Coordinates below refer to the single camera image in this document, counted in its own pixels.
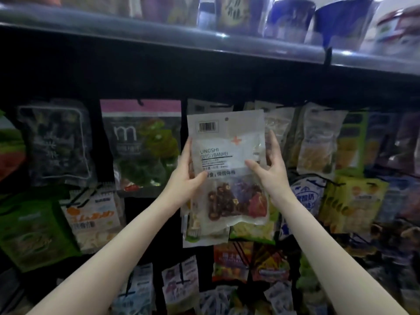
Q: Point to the person's right hand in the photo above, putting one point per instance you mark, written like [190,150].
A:
[274,177]

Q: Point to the person's left hand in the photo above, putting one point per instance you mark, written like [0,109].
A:
[184,183]

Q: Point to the blue white yogurt candy bag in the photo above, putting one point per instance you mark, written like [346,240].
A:
[308,197]

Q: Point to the white dried fruit pouch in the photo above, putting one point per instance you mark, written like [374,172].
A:
[226,193]

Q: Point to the white yellow banana-chip snack bag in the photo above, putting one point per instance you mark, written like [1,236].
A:
[200,236]

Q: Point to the kiwi slices pouch pink top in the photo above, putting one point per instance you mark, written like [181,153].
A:
[141,147]

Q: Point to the green yellow-fruit snack bag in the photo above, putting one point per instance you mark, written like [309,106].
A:
[256,233]

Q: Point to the white dried pineapple packet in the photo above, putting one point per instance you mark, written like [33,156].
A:
[321,141]

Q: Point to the clear dark-fruit snack bag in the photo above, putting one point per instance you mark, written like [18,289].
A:
[210,106]

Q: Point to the green dried mango packet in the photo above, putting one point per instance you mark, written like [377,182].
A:
[352,144]

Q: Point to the yellow orange-cube snack bag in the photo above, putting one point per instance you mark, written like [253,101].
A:
[358,203]

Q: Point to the colourful fruit candy snack bag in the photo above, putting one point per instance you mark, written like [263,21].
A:
[233,262]

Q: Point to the white orange gummy packet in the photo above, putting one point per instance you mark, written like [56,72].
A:
[92,223]

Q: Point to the row of small white pouches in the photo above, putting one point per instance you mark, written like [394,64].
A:
[177,285]

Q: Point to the row of white blue pouches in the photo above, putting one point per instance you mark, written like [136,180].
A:
[249,299]

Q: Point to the blue fruit roll candy packet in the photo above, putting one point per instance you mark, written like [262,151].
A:
[400,200]

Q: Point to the green snack pouch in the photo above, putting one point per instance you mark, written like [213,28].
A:
[36,236]

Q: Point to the person's right forearm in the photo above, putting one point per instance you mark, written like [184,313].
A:
[341,265]

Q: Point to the person's left forearm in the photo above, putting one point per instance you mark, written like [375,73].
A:
[105,265]

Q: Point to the row of blue white cups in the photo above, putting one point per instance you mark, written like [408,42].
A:
[315,19]

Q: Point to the white red-pattern cup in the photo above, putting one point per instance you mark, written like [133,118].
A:
[400,32]

